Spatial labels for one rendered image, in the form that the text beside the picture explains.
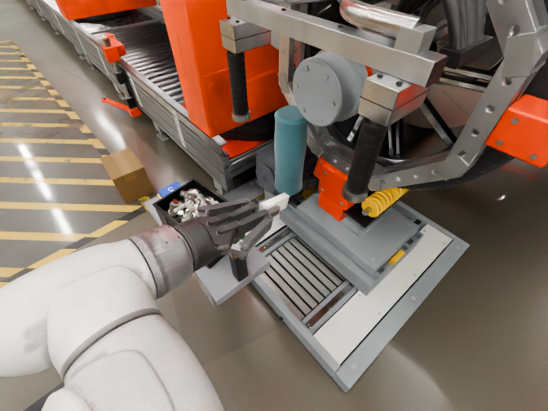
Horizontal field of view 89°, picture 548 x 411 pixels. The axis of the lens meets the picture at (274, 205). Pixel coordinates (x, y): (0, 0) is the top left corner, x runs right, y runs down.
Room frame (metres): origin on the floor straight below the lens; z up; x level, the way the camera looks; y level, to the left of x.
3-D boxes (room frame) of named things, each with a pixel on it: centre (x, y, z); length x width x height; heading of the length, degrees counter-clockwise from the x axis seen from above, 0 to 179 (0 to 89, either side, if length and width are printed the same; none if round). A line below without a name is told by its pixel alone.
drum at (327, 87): (0.58, -0.16, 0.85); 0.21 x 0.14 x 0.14; 130
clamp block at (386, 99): (0.37, -0.17, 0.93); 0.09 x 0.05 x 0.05; 130
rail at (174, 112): (1.95, 1.00, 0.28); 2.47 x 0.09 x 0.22; 40
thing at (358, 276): (0.76, -0.32, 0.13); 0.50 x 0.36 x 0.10; 40
